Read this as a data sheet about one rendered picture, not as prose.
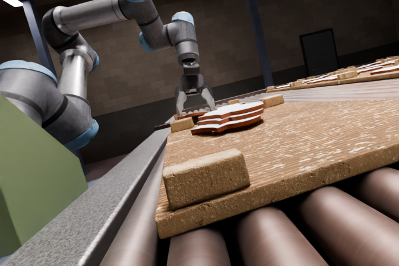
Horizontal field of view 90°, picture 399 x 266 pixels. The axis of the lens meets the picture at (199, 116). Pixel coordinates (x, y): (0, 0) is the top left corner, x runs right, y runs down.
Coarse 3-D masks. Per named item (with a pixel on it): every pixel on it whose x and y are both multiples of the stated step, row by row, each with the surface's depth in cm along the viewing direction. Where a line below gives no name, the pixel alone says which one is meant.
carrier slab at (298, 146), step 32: (192, 128) 52; (256, 128) 33; (288, 128) 28; (320, 128) 24; (352, 128) 21; (384, 128) 19; (256, 160) 19; (288, 160) 17; (320, 160) 16; (352, 160) 15; (384, 160) 15; (160, 192) 17; (256, 192) 14; (288, 192) 14; (160, 224) 13; (192, 224) 13
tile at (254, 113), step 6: (264, 108) 41; (240, 114) 36; (246, 114) 34; (252, 114) 34; (258, 114) 35; (204, 120) 41; (210, 120) 38; (216, 120) 36; (222, 120) 35; (228, 120) 36; (234, 120) 35
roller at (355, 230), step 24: (312, 192) 15; (336, 192) 14; (312, 216) 13; (336, 216) 12; (360, 216) 11; (384, 216) 11; (336, 240) 11; (360, 240) 10; (384, 240) 9; (336, 264) 11; (360, 264) 10; (384, 264) 9
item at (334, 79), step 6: (396, 60) 88; (378, 66) 97; (390, 66) 92; (336, 72) 126; (342, 72) 126; (360, 72) 98; (366, 72) 92; (324, 78) 112; (330, 78) 99; (336, 78) 94; (342, 78) 87; (294, 84) 126; (300, 84) 126; (306, 84) 116; (312, 84) 105; (318, 84) 100; (324, 84) 96; (330, 84) 92; (336, 84) 88
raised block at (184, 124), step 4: (180, 120) 53; (184, 120) 52; (188, 120) 52; (172, 124) 52; (176, 124) 52; (180, 124) 52; (184, 124) 52; (188, 124) 52; (192, 124) 53; (172, 128) 52; (176, 128) 52; (180, 128) 52; (184, 128) 52; (188, 128) 53; (172, 132) 52
